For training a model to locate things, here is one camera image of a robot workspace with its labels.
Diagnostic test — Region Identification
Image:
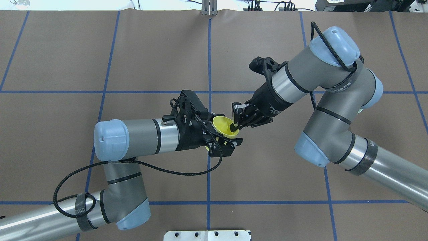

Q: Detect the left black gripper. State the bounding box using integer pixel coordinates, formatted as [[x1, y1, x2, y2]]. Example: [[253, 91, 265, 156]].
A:
[[176, 111, 243, 157]]

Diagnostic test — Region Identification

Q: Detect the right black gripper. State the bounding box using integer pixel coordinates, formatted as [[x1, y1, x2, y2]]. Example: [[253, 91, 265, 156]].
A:
[[230, 82, 292, 132]]

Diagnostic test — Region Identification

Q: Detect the yellow plastic cup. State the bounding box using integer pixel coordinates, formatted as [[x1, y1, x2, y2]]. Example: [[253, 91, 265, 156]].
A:
[[212, 116, 239, 139]]

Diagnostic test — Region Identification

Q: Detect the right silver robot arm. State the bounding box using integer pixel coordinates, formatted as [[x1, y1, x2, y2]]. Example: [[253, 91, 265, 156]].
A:
[[230, 22, 428, 211]]

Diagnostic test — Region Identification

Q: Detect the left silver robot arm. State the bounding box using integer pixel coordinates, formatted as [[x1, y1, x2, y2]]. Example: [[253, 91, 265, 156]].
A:
[[1, 109, 243, 241]]

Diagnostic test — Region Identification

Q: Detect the black box with label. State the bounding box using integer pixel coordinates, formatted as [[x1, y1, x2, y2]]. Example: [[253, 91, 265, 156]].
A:
[[315, 0, 415, 12]]

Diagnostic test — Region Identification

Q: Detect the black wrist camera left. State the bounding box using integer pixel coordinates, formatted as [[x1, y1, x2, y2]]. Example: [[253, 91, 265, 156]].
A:
[[162, 90, 208, 122]]

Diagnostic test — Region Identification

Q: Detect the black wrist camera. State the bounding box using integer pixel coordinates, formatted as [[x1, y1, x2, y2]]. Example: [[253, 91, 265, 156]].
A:
[[248, 57, 288, 82], [162, 90, 208, 122]]

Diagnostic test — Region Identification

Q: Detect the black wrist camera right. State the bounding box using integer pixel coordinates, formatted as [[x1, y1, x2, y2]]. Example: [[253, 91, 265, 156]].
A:
[[248, 57, 288, 82]]

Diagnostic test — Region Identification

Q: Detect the white camera pedestal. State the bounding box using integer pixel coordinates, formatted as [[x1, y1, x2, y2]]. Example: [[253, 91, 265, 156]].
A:
[[163, 230, 252, 241]]

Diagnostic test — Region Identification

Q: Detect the aluminium frame post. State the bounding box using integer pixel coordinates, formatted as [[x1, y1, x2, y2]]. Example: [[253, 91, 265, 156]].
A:
[[201, 0, 218, 16]]

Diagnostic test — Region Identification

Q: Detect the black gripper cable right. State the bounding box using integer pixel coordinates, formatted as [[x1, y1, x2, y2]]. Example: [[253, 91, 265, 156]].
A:
[[310, 22, 365, 109]]

